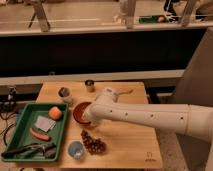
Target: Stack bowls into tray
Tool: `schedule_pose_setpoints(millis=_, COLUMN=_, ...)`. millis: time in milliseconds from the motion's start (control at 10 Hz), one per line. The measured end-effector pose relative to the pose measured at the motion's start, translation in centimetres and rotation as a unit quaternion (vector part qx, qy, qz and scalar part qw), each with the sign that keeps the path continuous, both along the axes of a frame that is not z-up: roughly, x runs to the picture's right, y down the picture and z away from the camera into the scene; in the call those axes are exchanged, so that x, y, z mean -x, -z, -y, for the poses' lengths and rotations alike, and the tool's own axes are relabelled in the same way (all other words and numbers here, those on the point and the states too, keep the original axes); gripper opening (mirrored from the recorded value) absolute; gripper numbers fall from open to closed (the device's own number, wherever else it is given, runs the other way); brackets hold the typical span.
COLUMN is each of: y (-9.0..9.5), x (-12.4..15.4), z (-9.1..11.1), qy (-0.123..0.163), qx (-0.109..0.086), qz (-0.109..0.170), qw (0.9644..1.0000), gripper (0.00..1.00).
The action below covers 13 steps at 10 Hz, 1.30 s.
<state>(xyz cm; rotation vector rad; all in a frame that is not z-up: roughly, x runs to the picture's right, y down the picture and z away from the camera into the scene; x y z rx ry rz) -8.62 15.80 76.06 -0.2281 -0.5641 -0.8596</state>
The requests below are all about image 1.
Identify red-brown bowl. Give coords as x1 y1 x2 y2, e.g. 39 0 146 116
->
73 102 90 125

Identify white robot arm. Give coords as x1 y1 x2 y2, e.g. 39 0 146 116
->
83 87 213 142

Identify green plastic tray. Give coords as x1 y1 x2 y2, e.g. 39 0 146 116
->
2 103 69 162

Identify small metal cup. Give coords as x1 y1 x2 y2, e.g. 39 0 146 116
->
85 80 95 92

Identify grey cup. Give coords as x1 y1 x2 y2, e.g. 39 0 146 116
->
58 87 73 105

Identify orange fruit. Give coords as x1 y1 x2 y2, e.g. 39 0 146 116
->
49 106 62 120

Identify brown grape bunch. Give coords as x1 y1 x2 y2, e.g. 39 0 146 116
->
81 130 106 155

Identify blue small bowl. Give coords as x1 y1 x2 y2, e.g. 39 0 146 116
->
68 141 84 160

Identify black cables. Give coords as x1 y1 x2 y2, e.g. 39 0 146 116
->
0 86 22 148

